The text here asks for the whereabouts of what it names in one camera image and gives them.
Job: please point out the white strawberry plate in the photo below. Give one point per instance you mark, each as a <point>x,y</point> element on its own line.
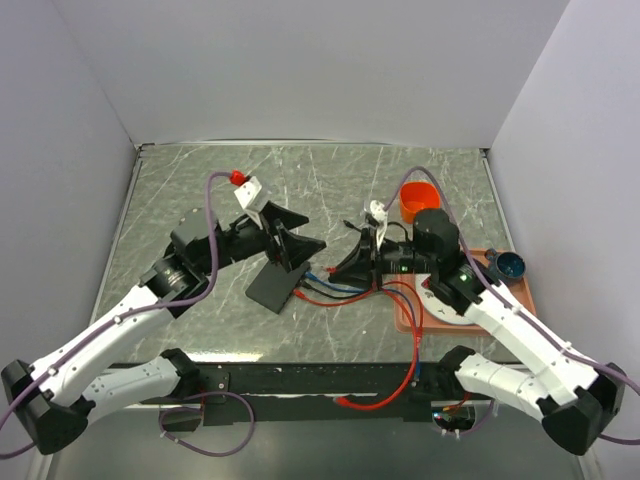
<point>440,305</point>

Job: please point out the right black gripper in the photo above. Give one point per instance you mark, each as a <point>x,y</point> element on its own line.
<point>356,268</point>

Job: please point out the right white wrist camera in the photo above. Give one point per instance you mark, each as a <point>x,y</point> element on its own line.
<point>376,215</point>

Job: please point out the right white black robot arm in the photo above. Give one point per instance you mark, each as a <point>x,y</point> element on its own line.
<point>572,396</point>

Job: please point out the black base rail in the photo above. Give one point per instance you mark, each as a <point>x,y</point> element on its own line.
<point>306,391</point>

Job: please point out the salmon pink tray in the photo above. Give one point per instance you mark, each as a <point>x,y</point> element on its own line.
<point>433,320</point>

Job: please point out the blue ceramic mug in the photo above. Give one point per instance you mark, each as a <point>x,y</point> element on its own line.
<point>508,266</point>

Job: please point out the black network switch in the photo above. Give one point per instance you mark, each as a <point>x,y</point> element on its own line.
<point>273,287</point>

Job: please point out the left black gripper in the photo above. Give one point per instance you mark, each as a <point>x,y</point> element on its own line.
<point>294,249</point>

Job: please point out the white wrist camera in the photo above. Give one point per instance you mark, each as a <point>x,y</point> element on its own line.
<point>376,215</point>
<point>250,194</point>

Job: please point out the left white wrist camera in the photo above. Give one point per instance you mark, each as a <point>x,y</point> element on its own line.
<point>250,194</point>

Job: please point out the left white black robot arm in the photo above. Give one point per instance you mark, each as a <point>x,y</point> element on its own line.
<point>58,396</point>

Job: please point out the orange plastic cup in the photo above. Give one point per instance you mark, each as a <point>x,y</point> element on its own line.
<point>416,196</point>

